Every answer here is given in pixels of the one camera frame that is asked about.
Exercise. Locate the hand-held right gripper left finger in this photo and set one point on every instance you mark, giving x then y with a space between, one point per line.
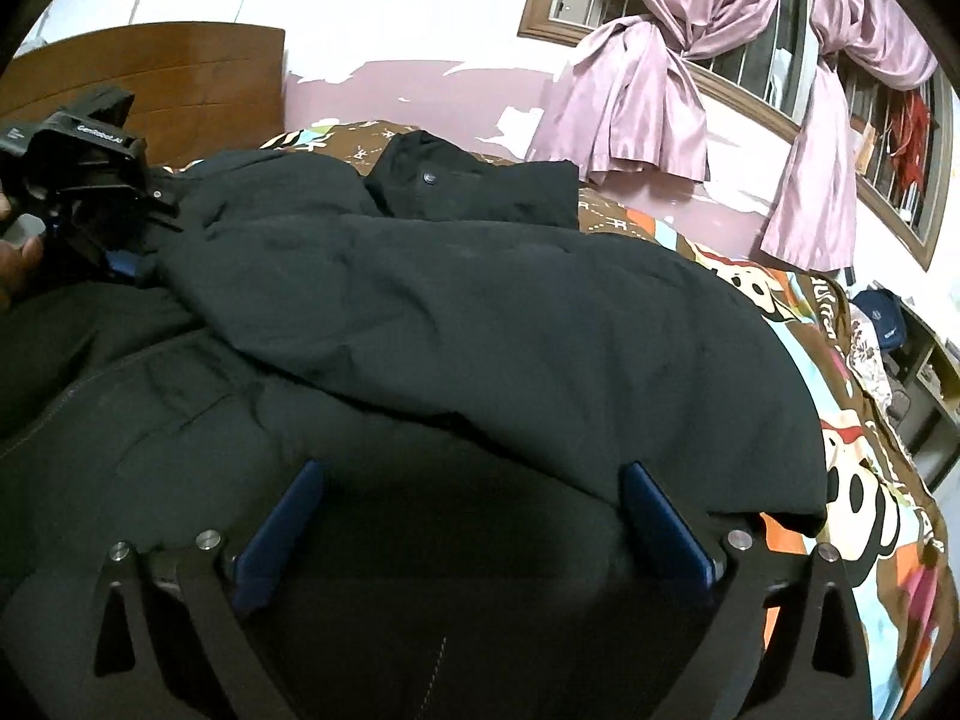
279 532

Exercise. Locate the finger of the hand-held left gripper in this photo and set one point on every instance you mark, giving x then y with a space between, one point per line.
124 264
166 210

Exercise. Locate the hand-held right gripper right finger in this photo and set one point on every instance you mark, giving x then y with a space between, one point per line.
666 532

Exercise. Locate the black jacket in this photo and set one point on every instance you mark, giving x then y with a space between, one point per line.
450 330

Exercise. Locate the person's left hand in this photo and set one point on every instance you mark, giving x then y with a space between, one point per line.
19 262

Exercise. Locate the wooden headboard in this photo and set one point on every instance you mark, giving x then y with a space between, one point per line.
150 75

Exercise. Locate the printed brown blanket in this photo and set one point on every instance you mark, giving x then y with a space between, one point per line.
862 480

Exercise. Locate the wooden shelf unit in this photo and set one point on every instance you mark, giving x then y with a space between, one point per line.
919 390

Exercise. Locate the dark blue bag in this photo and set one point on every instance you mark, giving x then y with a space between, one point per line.
874 313

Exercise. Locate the pink curtain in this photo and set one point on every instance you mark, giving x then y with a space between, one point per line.
645 90
817 150

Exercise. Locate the red hanging cloth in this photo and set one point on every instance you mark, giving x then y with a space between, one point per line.
911 135

